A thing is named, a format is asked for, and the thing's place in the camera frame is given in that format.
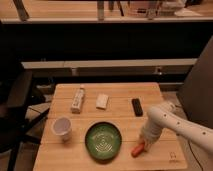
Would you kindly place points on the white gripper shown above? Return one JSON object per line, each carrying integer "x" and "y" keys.
{"x": 147, "y": 138}

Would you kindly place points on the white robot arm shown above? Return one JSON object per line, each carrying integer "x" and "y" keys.
{"x": 162, "y": 116}

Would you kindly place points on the white sponge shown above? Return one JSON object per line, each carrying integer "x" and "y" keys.
{"x": 102, "y": 101}

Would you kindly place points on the black remote control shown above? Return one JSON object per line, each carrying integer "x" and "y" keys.
{"x": 137, "y": 107}

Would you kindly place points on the green plate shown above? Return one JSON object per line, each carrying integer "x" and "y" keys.
{"x": 103, "y": 141}

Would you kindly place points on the grey chair back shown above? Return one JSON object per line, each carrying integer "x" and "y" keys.
{"x": 196, "y": 94}

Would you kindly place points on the wooden table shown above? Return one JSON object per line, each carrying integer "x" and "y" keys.
{"x": 54, "y": 154}

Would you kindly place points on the white paper cup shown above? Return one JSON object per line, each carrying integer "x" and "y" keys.
{"x": 61, "y": 127}

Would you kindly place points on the black office chair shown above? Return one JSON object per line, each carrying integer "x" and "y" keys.
{"x": 17, "y": 92}

